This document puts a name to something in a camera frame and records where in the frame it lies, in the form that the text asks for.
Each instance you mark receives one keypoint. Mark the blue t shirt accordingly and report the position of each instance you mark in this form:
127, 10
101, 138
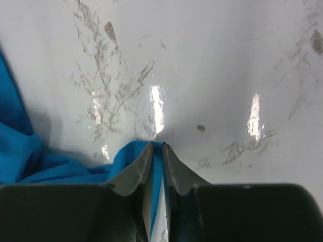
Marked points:
24, 162

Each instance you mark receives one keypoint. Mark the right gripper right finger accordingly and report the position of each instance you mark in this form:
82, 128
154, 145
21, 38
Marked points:
200, 211

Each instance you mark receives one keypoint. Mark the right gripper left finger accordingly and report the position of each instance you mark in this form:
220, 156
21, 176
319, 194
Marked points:
118, 210

